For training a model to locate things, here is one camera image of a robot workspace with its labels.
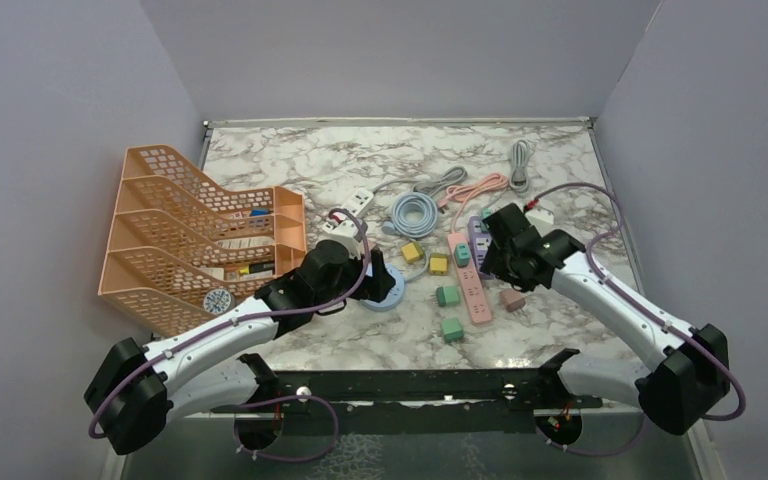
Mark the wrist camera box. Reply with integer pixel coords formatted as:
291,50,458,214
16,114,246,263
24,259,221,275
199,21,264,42
525,207,555,236
322,213,363,259

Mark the pink coiled cable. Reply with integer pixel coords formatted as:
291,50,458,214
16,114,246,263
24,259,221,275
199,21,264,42
436,173,511,233

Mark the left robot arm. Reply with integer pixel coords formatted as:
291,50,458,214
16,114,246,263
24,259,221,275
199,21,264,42
83,236,396,455

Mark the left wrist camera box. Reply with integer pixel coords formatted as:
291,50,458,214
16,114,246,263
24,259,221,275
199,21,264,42
322,213,363,259

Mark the blue round power socket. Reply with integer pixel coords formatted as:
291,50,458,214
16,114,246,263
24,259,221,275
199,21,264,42
360,263,406,313

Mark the green charger adapter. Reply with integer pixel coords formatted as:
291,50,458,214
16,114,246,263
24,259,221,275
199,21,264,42
440,318,465,343

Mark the black metal base rail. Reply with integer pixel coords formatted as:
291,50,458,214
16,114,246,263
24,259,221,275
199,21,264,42
249,368,603,435

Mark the green charger near strip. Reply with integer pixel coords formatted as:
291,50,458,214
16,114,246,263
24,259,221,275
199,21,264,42
435,285,461,307

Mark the grey cable bundle far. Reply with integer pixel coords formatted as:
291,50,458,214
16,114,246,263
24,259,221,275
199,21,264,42
507,138,535,193

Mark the grey coiled cable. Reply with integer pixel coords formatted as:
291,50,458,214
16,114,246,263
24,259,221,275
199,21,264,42
370,165,470,199

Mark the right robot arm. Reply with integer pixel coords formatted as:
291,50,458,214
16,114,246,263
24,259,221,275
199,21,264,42
480,199,748,435

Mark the yellow olive charger right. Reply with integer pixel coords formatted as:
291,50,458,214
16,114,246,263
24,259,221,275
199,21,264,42
428,253,449,276

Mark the pink charger adapter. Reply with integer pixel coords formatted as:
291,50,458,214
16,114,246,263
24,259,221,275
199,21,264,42
499,289,526,312

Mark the light blue coiled cable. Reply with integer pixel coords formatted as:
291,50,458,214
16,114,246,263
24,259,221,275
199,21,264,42
382,191,441,240

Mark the purple power strip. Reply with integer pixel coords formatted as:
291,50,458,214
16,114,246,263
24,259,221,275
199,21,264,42
467,216,492,280

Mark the pink power strip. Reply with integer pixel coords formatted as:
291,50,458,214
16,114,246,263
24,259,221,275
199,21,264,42
447,232,492,325

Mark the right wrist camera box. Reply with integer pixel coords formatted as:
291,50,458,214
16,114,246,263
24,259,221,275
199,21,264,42
525,207,555,236

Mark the yellow olive charger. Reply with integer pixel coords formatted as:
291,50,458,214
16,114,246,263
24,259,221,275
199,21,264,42
400,241,425,264
428,253,449,276

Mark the orange plastic file organizer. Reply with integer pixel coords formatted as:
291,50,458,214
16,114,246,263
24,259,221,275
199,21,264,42
98,145,307,336

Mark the yellow olive charger left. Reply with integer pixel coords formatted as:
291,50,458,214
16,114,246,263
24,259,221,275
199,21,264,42
400,241,425,264

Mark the white power strip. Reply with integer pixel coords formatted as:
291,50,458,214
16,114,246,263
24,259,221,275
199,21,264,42
340,188,375,219

